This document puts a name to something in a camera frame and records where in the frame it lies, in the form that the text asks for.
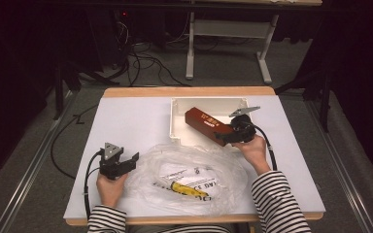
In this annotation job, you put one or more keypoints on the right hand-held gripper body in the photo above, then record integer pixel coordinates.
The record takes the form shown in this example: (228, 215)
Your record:
(243, 127)

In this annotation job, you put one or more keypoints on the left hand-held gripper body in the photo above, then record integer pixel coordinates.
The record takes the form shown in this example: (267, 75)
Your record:
(111, 168)

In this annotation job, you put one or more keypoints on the clear plastic bag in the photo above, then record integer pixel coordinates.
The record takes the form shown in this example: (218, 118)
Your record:
(149, 168)

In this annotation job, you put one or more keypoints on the reddish brown box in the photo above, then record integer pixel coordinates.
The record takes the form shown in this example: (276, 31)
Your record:
(204, 123)

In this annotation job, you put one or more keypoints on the white plastic bin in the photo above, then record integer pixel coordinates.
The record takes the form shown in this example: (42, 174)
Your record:
(181, 129)

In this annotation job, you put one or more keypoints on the white table mat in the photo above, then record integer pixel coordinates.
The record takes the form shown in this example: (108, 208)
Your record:
(132, 126)

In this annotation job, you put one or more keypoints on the wooden table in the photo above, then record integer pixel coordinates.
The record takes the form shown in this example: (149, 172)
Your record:
(191, 91)

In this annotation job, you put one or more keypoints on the person's striped shirt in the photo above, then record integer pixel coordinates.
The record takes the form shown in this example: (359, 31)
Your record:
(181, 229)

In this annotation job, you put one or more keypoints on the black metal stand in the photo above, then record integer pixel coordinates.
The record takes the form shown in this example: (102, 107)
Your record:
(58, 93)
(326, 106)

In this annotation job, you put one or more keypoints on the black computer tower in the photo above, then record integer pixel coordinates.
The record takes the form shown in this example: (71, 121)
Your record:
(119, 32)

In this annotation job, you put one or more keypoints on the aluminium floor rail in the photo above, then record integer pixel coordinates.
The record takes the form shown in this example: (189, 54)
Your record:
(343, 171)
(22, 184)

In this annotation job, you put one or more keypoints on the white metal desk frame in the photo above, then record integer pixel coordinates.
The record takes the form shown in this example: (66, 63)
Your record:
(226, 28)

